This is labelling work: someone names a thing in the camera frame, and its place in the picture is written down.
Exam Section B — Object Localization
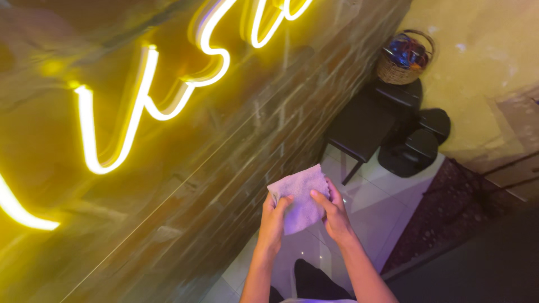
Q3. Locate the person's right hand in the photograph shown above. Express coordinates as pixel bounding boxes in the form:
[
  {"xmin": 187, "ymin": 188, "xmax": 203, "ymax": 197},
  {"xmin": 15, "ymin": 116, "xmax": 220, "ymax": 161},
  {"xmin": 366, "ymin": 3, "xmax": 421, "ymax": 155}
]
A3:
[{"xmin": 310, "ymin": 177, "xmax": 353, "ymax": 245}]

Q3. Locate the person's left hand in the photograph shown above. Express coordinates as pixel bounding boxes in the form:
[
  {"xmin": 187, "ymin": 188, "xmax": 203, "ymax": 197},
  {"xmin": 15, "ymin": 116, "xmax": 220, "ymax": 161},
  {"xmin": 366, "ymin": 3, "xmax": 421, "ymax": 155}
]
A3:
[{"xmin": 256, "ymin": 192, "xmax": 294, "ymax": 254}]

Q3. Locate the pale pink cleaning cloth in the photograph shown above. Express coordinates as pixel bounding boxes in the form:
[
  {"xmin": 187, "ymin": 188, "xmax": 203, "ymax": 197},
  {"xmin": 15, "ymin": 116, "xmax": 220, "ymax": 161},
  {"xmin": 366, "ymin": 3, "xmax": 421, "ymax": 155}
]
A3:
[{"xmin": 267, "ymin": 164, "xmax": 332, "ymax": 236}]

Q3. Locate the person's black trouser leg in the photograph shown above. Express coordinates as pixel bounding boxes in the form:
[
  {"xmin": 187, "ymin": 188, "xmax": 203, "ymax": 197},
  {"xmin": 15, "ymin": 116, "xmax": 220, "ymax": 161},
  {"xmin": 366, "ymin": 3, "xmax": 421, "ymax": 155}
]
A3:
[{"xmin": 269, "ymin": 258, "xmax": 357, "ymax": 303}]

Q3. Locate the black side table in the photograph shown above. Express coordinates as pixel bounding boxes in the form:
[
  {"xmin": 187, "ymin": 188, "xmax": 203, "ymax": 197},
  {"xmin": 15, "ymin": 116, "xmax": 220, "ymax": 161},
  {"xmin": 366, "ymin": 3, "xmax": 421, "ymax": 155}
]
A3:
[{"xmin": 323, "ymin": 78, "xmax": 423, "ymax": 186}]

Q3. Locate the dark patterned rug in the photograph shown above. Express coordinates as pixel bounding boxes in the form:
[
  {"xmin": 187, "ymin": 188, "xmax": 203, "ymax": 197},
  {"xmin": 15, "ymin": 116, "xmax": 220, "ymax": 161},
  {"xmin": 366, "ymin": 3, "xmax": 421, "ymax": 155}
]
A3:
[{"xmin": 380, "ymin": 158, "xmax": 523, "ymax": 276}]

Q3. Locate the wicker basket with colourful items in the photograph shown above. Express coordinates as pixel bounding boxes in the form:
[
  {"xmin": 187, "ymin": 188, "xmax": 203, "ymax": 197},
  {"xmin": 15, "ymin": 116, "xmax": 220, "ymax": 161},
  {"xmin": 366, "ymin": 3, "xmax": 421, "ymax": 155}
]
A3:
[{"xmin": 376, "ymin": 29, "xmax": 435, "ymax": 86}]

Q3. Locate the yellow neon script sign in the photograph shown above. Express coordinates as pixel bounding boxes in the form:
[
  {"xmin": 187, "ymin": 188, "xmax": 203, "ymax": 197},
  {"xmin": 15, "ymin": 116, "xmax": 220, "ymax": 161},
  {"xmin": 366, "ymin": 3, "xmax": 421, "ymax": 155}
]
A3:
[{"xmin": 0, "ymin": 0, "xmax": 314, "ymax": 231}]

